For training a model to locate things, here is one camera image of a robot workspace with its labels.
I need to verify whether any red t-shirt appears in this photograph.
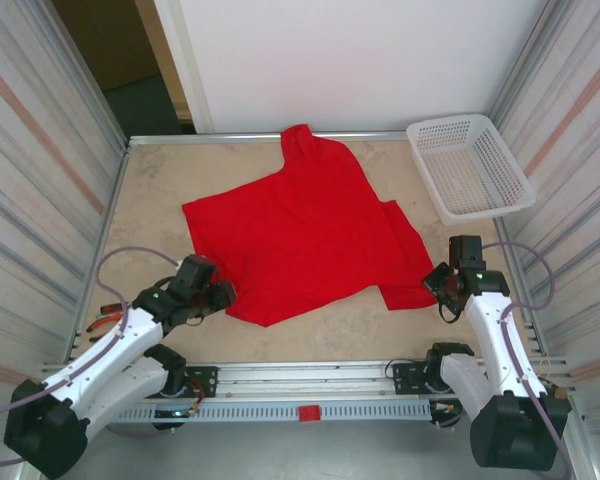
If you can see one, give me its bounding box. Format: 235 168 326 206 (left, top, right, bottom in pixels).
181 123 439 329

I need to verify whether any white perforated plastic basket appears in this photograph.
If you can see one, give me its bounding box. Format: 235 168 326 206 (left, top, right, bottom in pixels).
405 113 537 226

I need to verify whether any aluminium mounting rail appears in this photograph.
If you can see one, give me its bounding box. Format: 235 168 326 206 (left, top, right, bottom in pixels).
39 355 569 401

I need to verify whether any slotted grey cable duct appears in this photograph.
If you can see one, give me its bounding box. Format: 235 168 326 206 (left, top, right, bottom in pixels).
112 399 434 424

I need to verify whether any small circuit board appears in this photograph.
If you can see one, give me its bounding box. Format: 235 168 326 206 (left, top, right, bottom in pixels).
431 399 465 420
152 407 201 420

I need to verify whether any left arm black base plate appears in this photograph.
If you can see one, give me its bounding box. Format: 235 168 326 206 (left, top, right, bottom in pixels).
179 366 219 399

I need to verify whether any white door frame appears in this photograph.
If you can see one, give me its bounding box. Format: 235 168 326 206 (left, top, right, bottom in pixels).
134 0 216 135

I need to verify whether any brown cardboard box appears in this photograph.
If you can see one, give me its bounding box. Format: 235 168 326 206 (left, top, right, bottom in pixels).
52 0 161 94

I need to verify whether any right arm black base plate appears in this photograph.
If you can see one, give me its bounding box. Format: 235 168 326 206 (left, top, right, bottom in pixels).
387 357 481 397

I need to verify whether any aluminium enclosure post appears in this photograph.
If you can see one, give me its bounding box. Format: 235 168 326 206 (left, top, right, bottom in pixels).
42 0 131 151
489 0 564 131

